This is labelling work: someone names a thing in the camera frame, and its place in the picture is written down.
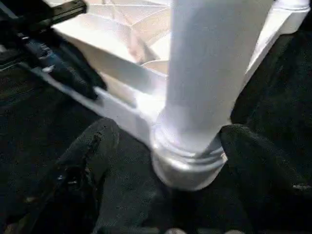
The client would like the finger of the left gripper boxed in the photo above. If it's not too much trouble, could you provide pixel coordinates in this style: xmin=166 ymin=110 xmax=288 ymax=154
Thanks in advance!
xmin=45 ymin=69 xmax=98 ymax=101

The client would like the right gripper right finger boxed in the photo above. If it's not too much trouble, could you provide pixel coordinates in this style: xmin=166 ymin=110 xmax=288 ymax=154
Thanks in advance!
xmin=219 ymin=123 xmax=312 ymax=234

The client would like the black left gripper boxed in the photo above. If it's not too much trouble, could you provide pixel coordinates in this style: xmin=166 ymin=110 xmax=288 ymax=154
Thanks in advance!
xmin=0 ymin=0 xmax=108 ymax=90

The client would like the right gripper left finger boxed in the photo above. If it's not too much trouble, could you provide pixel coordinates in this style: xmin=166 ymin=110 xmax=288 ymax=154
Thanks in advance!
xmin=7 ymin=118 xmax=120 ymax=234

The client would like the white plastic table top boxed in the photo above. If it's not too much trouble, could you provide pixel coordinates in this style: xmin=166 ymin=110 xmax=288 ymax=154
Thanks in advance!
xmin=24 ymin=0 xmax=312 ymax=193

